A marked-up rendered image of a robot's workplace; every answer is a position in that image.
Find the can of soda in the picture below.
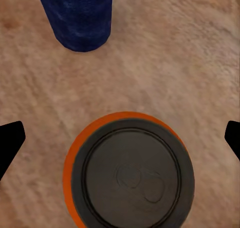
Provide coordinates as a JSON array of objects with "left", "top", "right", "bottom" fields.
[
  {"left": 62, "top": 111, "right": 195, "bottom": 228},
  {"left": 40, "top": 0, "right": 113, "bottom": 52}
]

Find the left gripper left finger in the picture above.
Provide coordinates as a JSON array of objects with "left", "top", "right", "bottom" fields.
[{"left": 0, "top": 121, "right": 26, "bottom": 179}]

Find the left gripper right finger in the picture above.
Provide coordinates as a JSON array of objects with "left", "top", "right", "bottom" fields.
[{"left": 224, "top": 120, "right": 240, "bottom": 160}]

